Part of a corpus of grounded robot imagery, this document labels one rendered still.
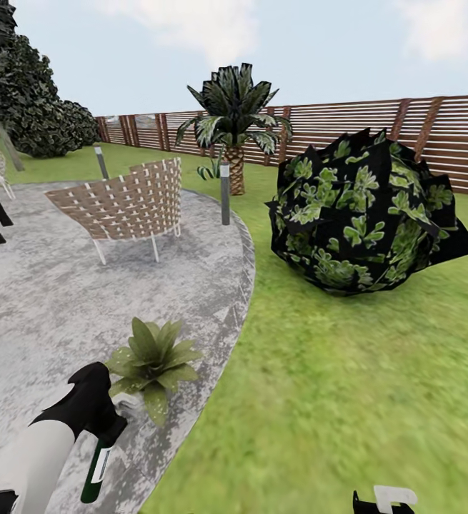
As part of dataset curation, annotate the insectifuge atomizer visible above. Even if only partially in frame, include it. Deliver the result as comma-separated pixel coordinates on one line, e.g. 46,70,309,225
80,438,113,504

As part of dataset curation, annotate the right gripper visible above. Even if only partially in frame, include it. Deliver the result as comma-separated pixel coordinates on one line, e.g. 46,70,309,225
353,491,414,514

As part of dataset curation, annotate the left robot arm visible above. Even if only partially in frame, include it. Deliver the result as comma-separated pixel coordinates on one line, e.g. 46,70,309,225
0,363,144,514

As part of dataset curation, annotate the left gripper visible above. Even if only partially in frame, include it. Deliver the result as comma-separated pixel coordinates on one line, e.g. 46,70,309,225
84,399,128,444

